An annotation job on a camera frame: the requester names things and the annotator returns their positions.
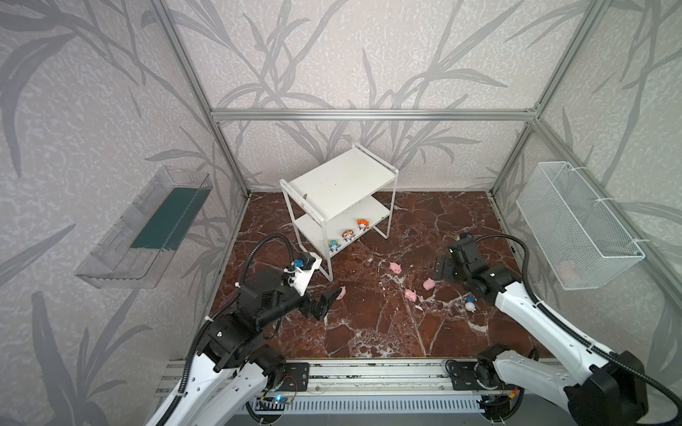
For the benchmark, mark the clear plastic wall bin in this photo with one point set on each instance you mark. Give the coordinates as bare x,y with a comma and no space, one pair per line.
137,250

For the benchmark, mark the blue cat figure teal hat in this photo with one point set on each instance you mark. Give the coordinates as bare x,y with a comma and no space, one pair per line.
334,246

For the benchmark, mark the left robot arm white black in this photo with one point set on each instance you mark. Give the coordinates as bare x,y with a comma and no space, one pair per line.
229,361

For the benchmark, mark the orange octopus toy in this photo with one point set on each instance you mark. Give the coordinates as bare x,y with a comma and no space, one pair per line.
363,225

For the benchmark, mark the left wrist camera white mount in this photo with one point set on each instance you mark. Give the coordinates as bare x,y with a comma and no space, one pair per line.
299,274

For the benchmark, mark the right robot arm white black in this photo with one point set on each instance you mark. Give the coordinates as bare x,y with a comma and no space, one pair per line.
595,385

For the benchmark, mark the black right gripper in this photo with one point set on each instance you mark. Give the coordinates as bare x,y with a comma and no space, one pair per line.
448,267

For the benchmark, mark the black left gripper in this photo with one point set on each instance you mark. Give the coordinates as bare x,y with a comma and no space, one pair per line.
313,305

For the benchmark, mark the white wire mesh basket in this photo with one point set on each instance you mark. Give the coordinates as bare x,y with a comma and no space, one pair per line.
583,241

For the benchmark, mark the white two-tier metal shelf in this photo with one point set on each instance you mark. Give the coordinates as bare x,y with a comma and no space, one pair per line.
331,198

